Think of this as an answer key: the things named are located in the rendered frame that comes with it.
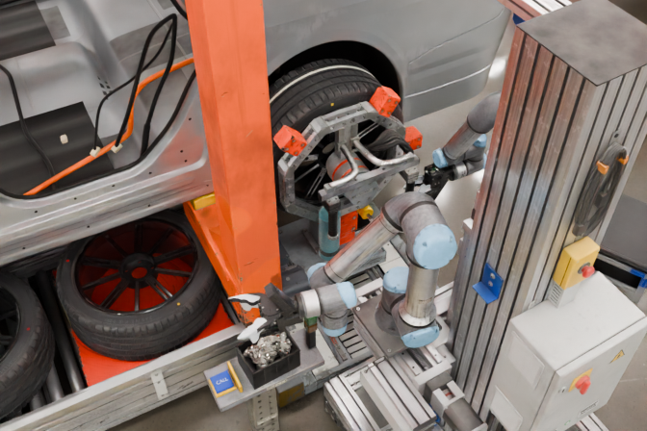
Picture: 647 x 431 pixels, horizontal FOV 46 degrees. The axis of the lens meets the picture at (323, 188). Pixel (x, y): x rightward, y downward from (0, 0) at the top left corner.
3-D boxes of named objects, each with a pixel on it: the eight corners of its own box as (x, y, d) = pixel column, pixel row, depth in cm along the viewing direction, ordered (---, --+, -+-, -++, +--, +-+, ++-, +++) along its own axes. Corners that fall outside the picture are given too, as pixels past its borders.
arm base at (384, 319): (427, 323, 255) (430, 306, 248) (391, 342, 250) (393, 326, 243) (402, 291, 264) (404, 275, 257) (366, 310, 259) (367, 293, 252)
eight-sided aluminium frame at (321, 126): (392, 184, 334) (401, 88, 294) (400, 193, 330) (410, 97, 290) (280, 227, 316) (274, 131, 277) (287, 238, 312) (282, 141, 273)
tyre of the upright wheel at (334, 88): (226, 91, 288) (250, 203, 337) (251, 128, 273) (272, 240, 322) (375, 34, 305) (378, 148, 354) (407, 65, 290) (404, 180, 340)
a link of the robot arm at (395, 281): (409, 282, 255) (413, 257, 245) (424, 314, 246) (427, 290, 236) (375, 290, 253) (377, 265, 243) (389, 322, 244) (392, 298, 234)
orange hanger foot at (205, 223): (219, 199, 335) (210, 142, 310) (268, 284, 303) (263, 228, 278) (183, 213, 330) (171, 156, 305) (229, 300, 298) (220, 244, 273)
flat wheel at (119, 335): (162, 215, 362) (154, 182, 345) (252, 296, 329) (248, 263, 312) (39, 295, 330) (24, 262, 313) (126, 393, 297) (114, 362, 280)
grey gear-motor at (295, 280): (275, 261, 367) (272, 214, 341) (315, 326, 341) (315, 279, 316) (242, 275, 361) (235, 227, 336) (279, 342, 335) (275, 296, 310)
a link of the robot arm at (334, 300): (357, 313, 216) (358, 295, 210) (321, 322, 214) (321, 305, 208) (349, 291, 221) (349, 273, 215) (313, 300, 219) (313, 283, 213)
